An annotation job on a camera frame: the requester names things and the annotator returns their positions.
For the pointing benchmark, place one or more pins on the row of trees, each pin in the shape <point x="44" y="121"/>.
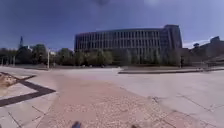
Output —
<point x="83" y="57"/>

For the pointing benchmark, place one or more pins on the large curved grey building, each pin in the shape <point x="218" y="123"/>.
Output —
<point x="133" y="40"/>

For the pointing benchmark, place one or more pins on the pale paved plaza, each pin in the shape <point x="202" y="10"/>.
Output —
<point x="110" y="96"/>

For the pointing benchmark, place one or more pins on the low dark kerb step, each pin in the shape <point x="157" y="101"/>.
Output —
<point x="160" y="71"/>

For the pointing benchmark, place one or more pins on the pale pole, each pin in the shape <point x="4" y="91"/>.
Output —
<point x="48" y="59"/>

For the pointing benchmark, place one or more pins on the robot's own part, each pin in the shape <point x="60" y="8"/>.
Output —
<point x="76" y="125"/>
<point x="134" y="126"/>

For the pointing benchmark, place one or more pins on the person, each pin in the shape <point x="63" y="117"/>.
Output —
<point x="181" y="62"/>

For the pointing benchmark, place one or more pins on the dark paving band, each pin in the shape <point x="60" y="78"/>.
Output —
<point x="36" y="90"/>

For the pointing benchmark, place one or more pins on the dry sandy patch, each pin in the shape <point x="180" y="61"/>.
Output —
<point x="6" y="80"/>

